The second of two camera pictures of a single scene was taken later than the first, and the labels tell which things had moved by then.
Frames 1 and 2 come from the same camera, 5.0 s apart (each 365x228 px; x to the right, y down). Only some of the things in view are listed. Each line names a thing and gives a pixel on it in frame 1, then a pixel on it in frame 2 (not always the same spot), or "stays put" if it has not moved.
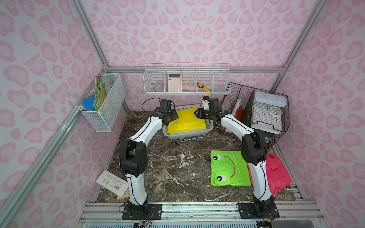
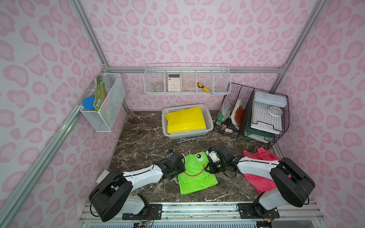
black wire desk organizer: [258, 109] stays put
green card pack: [100, 92] stays put
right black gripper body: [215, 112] → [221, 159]
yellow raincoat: [187, 121] stays put
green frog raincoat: [229, 168] → [196, 177]
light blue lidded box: [277, 99] stays put
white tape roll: [275, 111] stays put
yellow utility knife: [200, 85] stays put
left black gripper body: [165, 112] → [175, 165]
